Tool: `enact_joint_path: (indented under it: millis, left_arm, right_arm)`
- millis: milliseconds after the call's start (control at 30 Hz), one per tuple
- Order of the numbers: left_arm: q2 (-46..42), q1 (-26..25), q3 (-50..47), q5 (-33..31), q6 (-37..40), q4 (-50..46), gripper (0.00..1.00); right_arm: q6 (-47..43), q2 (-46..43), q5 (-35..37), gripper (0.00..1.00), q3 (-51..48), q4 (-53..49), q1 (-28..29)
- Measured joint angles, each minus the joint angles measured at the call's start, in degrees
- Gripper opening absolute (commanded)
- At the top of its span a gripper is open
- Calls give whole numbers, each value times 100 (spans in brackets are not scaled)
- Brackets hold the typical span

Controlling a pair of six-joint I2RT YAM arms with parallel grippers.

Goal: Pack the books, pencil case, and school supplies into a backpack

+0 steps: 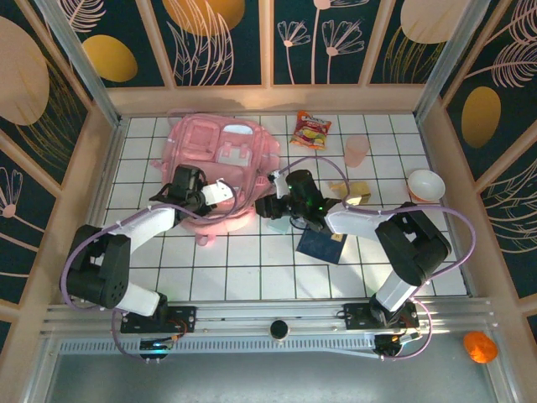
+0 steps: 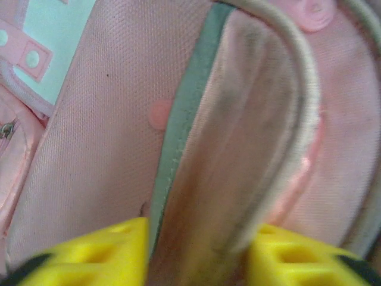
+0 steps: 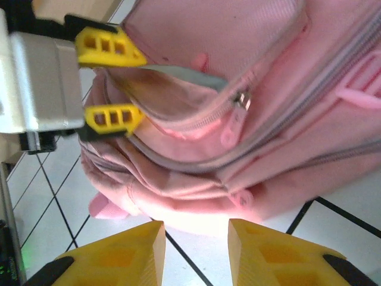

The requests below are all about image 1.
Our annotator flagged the pink backpack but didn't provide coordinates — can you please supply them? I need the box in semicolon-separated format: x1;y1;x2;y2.
150;109;280;247

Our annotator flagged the red yellow snack bag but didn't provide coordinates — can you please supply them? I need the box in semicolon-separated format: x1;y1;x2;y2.
289;110;332;151

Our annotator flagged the navy blue book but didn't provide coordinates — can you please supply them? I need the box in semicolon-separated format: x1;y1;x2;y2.
295;224;347;266

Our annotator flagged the tan wooden block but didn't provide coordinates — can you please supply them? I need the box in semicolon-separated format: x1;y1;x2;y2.
329;180;373;207

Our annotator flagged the pink plastic cup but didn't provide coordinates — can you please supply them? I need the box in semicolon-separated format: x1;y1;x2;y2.
343;134;371;169

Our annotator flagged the white orange bowl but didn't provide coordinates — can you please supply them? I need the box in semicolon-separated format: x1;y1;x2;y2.
406;169;446;205

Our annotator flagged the black controller board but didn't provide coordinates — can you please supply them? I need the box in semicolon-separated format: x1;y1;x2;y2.
374;329;420;361
139;338;174;362

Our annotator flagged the orange ball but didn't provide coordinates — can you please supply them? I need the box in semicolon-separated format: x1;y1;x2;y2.
463;331;498;364

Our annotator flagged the aluminium side rail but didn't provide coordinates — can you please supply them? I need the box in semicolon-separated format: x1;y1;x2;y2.
69;119;127;303

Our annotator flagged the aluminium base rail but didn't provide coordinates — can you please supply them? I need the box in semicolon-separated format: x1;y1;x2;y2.
41;296;500;337

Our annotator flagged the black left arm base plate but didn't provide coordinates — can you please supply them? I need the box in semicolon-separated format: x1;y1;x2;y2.
120;306;197;335

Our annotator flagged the grey slotted cable duct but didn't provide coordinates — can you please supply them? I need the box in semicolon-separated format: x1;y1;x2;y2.
58;338;378;359

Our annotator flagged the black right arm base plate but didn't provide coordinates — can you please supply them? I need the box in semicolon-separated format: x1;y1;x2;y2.
343;301;419;331

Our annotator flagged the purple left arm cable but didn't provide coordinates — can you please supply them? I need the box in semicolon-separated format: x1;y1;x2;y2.
60;186;242;362

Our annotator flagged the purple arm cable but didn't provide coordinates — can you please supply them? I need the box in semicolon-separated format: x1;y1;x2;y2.
268;155;477;362
60;186;242;362

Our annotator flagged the aluminium corner post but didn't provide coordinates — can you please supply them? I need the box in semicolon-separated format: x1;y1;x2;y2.
33;0;125;127
413;0;504;123

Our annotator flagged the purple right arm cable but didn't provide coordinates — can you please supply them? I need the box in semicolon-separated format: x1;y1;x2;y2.
268;155;477;362

